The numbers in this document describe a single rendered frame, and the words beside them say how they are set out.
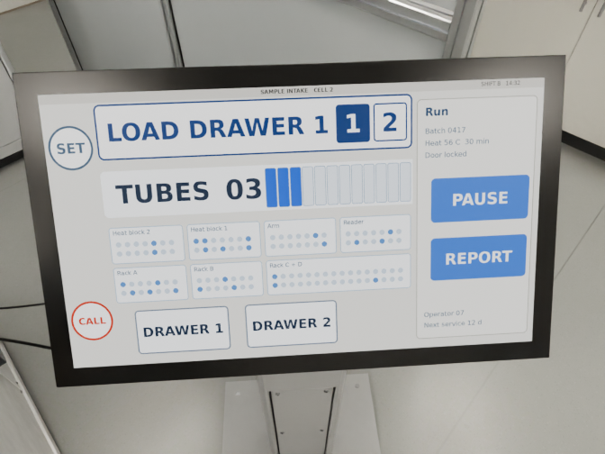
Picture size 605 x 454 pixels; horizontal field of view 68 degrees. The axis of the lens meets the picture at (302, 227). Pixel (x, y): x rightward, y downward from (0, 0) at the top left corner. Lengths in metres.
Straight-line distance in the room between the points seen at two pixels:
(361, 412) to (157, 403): 0.63
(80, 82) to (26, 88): 0.05
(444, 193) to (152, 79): 0.30
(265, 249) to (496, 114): 0.26
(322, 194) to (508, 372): 1.31
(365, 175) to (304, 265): 0.11
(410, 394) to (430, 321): 1.06
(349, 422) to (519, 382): 0.58
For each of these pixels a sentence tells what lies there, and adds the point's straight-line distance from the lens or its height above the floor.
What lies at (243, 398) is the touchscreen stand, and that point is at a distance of 1.48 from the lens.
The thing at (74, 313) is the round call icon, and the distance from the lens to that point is 0.51.
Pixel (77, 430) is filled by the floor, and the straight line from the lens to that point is 1.62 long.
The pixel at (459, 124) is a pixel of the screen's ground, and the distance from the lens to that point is 0.47.
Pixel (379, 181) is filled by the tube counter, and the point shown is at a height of 1.11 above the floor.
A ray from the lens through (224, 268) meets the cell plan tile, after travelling 0.45.
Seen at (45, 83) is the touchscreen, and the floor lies 1.19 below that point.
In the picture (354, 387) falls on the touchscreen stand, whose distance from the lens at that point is 1.49.
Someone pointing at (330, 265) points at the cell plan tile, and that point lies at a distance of 0.45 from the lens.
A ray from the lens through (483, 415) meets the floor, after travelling 1.59.
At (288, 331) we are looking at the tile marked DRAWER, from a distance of 0.47.
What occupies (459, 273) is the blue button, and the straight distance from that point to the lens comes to 0.49.
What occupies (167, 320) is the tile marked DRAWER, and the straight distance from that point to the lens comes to 0.48.
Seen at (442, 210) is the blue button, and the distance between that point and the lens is 0.47.
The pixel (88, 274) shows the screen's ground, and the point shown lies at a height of 1.05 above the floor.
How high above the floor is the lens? 1.42
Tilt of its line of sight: 50 degrees down
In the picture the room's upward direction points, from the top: straight up
